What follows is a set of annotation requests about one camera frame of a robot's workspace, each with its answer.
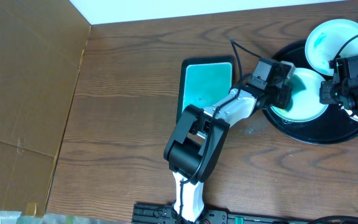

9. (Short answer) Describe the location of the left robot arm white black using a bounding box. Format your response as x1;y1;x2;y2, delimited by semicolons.
163;58;295;223

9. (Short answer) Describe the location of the round black serving tray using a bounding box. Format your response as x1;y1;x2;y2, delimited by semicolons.
263;40;358;144

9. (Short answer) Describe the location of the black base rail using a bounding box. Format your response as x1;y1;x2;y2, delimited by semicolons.
131;204;358;224

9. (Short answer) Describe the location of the brown cardboard panel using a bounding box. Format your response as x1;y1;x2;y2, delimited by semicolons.
0;0;91;216

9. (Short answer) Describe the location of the green yellow sponge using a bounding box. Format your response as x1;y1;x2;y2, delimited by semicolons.
285;73;306;111

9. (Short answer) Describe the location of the light green plate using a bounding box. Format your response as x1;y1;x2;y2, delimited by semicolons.
305;19;358;76
270;68;328;123

